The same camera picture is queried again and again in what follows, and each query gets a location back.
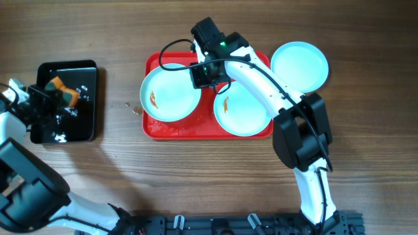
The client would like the red plastic tray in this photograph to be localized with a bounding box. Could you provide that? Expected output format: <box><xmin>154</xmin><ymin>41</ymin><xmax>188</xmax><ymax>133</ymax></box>
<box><xmin>142</xmin><ymin>52</ymin><xmax>273</xmax><ymax>140</ymax></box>

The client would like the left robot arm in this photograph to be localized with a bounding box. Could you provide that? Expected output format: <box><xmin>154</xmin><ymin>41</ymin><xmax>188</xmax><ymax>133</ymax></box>
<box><xmin>1</xmin><ymin>83</ymin><xmax>134</xmax><ymax>234</ymax></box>

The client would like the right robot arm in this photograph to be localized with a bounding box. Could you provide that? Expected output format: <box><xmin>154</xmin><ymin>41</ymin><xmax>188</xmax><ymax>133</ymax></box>
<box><xmin>191</xmin><ymin>31</ymin><xmax>336</xmax><ymax>225</ymax></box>

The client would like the light blue plate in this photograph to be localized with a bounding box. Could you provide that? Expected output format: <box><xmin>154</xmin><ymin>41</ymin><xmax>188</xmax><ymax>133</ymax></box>
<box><xmin>140</xmin><ymin>63</ymin><xmax>201</xmax><ymax>122</ymax></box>
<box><xmin>270</xmin><ymin>41</ymin><xmax>329</xmax><ymax>93</ymax></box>
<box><xmin>213</xmin><ymin>82</ymin><xmax>271</xmax><ymax>137</ymax></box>

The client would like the orange green sponge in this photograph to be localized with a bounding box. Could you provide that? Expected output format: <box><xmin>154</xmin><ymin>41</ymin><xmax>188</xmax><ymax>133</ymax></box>
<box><xmin>44</xmin><ymin>76</ymin><xmax>79</xmax><ymax>108</ymax></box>

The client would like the black water basin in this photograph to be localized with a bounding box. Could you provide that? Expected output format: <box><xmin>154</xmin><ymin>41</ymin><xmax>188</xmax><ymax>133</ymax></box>
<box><xmin>30</xmin><ymin>59</ymin><xmax>99</xmax><ymax>144</ymax></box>

